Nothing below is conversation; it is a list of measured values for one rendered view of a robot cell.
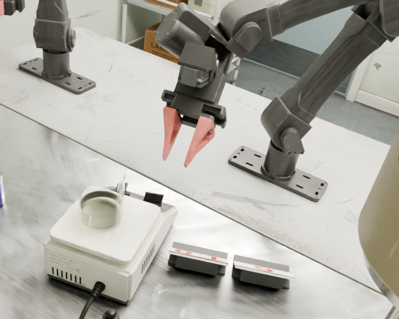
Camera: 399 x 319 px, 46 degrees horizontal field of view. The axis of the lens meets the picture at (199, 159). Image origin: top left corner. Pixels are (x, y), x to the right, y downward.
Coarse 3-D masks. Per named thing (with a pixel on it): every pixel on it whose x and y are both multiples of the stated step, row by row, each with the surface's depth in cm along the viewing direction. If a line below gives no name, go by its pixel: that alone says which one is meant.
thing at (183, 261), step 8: (176, 248) 74; (184, 248) 74; (192, 248) 74; (200, 248) 74; (176, 256) 72; (184, 256) 68; (192, 256) 68; (216, 256) 74; (224, 256) 74; (176, 264) 70; (184, 264) 70; (192, 264) 70; (200, 264) 69; (208, 264) 69; (216, 264) 69; (224, 264) 68; (208, 272) 70; (216, 272) 70; (224, 272) 71
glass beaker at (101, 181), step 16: (96, 160) 63; (112, 160) 63; (80, 176) 61; (96, 176) 64; (112, 176) 64; (80, 192) 60; (96, 192) 58; (112, 192) 59; (80, 208) 62; (96, 208) 60; (112, 208) 61; (96, 224) 62; (112, 224) 63
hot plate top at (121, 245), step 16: (128, 208) 67; (144, 208) 68; (64, 224) 63; (80, 224) 63; (128, 224) 65; (144, 224) 65; (64, 240) 61; (80, 240) 61; (96, 240) 62; (112, 240) 62; (128, 240) 62; (144, 240) 63; (112, 256) 60; (128, 256) 60
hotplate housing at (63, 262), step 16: (160, 224) 69; (48, 240) 63; (160, 240) 71; (48, 256) 63; (64, 256) 62; (80, 256) 62; (96, 256) 62; (144, 256) 64; (48, 272) 65; (64, 272) 64; (80, 272) 63; (96, 272) 62; (112, 272) 61; (128, 272) 60; (144, 272) 67; (96, 288) 62; (112, 288) 62; (128, 288) 62
